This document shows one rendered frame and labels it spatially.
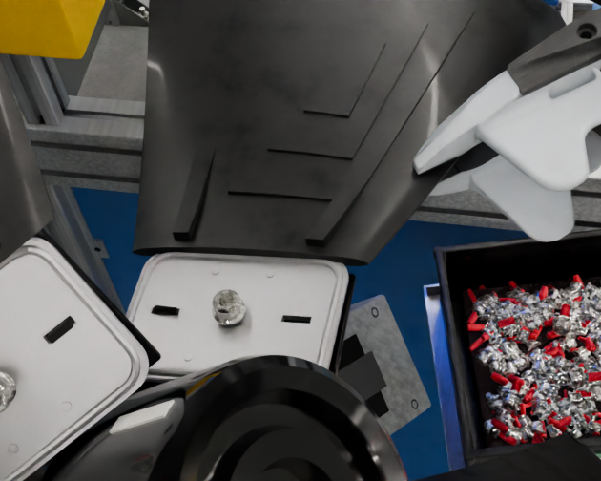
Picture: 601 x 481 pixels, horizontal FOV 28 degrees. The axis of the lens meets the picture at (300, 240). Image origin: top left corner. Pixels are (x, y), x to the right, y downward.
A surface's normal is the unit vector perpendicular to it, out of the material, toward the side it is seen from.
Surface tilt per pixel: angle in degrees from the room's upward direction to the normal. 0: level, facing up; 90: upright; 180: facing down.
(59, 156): 90
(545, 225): 10
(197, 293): 8
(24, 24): 90
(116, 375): 48
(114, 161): 90
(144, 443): 40
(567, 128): 6
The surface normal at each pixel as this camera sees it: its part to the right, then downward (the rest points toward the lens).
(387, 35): 0.09, -0.65
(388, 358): 0.68, -0.29
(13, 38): -0.19, 0.82
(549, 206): -0.02, -0.44
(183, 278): -0.18, -0.65
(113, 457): -0.68, -0.57
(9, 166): 0.18, 0.06
